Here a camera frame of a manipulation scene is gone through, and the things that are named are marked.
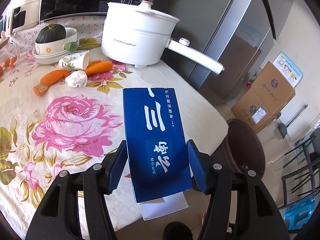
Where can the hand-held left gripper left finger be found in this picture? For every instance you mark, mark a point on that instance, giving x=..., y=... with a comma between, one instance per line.
x=117, y=167

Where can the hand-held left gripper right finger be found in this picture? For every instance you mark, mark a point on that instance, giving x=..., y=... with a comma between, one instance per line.
x=197, y=167

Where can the blue cardboard box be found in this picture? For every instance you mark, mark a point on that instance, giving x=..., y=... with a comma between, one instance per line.
x=155, y=135

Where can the brown round stool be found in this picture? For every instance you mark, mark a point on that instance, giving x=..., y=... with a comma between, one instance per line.
x=246, y=150

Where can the brown cardboard box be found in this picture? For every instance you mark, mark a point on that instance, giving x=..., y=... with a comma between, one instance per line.
x=272, y=87
x=252, y=112

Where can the crumpled white tissue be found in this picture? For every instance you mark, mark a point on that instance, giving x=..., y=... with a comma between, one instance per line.
x=76, y=78

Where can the black metal chair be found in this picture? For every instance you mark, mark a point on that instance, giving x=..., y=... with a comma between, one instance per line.
x=300, y=167

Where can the orange carrot with cut end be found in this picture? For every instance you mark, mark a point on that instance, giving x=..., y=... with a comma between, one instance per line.
x=52, y=78

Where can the blue plastic stool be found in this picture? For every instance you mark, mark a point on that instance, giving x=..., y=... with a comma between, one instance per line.
x=300, y=213

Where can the printed paper cup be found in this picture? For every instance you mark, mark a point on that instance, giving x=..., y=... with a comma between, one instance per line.
x=75, y=61

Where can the white electric cooking pot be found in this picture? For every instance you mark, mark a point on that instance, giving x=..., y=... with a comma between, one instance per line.
x=130, y=42

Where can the grey refrigerator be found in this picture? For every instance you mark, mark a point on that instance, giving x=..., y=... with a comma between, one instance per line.
x=212, y=42

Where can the white flower-print bowl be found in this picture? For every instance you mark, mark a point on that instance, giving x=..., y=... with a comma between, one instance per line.
x=57, y=46

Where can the dark green pumpkin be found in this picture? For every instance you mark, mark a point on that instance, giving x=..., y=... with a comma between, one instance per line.
x=51, y=33

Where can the white countertop appliance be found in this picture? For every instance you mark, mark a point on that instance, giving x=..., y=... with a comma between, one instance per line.
x=25, y=17

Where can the wall poster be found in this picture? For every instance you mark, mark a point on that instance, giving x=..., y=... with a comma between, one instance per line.
x=290, y=68

